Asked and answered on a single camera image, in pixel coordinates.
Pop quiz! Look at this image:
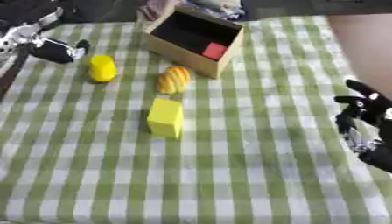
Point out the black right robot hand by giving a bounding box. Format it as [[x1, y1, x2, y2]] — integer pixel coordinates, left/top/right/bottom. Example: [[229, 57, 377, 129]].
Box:
[[332, 79, 392, 173]]

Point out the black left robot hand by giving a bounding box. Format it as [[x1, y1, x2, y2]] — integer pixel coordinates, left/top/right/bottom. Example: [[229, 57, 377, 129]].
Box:
[[27, 38, 92, 65]]

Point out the tan cardboard box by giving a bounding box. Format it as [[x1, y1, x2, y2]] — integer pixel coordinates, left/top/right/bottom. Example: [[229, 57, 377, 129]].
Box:
[[142, 4, 247, 80]]

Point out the yellow cylinder block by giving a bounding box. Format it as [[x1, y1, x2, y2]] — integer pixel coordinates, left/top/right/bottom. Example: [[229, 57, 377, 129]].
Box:
[[87, 55, 120, 83]]

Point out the orange striped toy bread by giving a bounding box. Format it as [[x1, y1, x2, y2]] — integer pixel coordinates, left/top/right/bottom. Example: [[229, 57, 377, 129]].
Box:
[[156, 66, 193, 95]]

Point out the yellow rectangular block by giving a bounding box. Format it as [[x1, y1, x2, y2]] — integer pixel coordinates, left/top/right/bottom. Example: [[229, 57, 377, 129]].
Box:
[[145, 97, 186, 140]]

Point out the crumpled cloth pile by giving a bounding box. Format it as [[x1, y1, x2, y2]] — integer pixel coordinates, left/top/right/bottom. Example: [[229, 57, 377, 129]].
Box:
[[136, 0, 249, 21]]

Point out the red block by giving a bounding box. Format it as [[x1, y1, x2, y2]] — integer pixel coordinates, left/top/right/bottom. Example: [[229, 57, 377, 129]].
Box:
[[200, 42, 230, 61]]

